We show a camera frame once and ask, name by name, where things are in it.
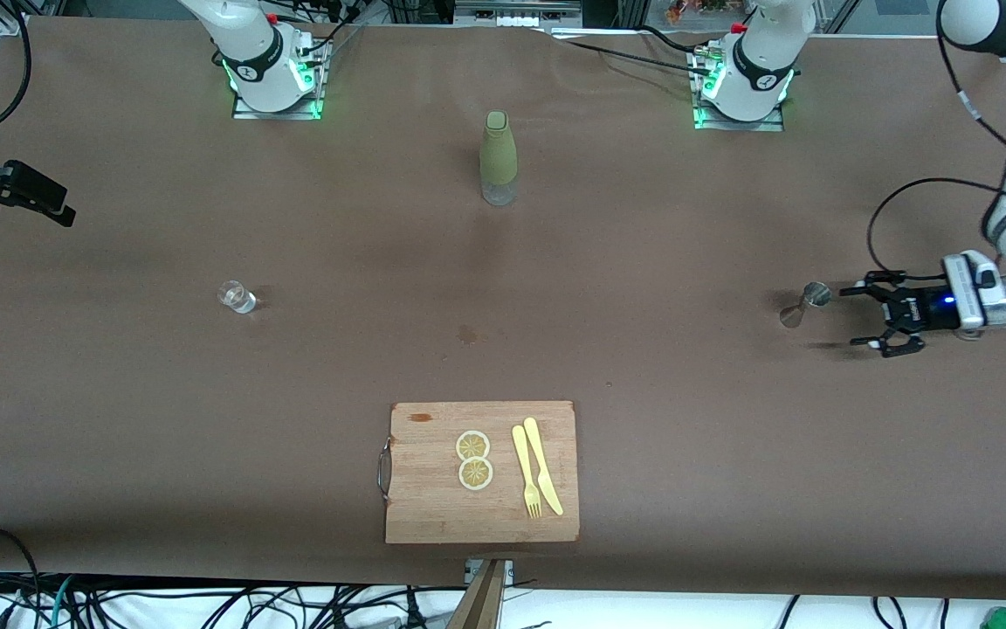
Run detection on steel double jigger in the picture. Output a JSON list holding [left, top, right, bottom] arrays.
[[779, 280, 834, 329]]

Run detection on clear glass beaker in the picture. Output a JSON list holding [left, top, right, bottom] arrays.
[[217, 280, 258, 315]]

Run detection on yellow plastic knife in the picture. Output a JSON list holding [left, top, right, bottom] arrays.
[[523, 417, 565, 516]]

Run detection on yellow plastic fork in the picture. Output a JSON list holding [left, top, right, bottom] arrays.
[[512, 425, 544, 520]]

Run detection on green sleeved glass bottle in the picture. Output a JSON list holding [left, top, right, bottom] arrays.
[[479, 110, 519, 207]]

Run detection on grey power strip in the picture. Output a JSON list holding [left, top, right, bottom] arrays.
[[455, 0, 582, 27]]

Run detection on wooden cutting board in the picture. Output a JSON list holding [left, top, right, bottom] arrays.
[[377, 401, 581, 545]]

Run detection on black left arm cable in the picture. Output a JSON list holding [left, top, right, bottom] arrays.
[[867, 22, 1006, 277]]

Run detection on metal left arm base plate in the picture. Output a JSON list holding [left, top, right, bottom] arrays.
[[686, 45, 788, 133]]

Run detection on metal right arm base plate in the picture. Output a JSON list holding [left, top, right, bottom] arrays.
[[231, 39, 330, 121]]

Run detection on black base power cable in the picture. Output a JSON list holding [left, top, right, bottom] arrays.
[[547, 31, 722, 79], [298, 0, 364, 66]]

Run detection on teal floor cable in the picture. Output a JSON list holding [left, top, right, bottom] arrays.
[[51, 575, 76, 629]]

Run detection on metal post bracket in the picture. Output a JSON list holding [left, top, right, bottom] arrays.
[[465, 559, 515, 586]]

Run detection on wooden camera post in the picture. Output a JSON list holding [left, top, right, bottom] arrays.
[[446, 560, 508, 629]]

